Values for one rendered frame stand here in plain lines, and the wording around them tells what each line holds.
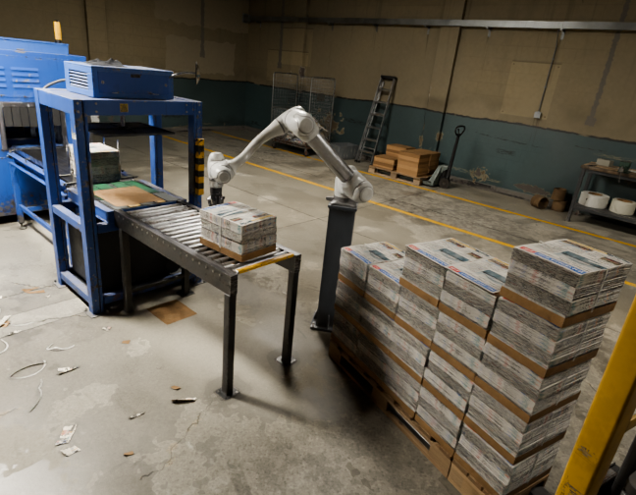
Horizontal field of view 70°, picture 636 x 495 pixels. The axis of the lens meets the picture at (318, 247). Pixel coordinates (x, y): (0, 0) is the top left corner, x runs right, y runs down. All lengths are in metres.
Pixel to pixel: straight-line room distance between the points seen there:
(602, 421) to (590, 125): 7.47
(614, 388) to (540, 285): 0.48
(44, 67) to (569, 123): 7.67
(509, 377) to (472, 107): 7.78
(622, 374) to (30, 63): 5.42
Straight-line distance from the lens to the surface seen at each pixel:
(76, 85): 3.76
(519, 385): 2.15
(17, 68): 5.63
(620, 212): 8.35
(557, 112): 9.03
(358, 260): 2.77
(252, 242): 2.63
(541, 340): 2.01
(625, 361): 1.65
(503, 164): 9.31
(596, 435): 1.79
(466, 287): 2.18
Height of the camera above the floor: 1.88
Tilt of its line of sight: 22 degrees down
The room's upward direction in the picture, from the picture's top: 6 degrees clockwise
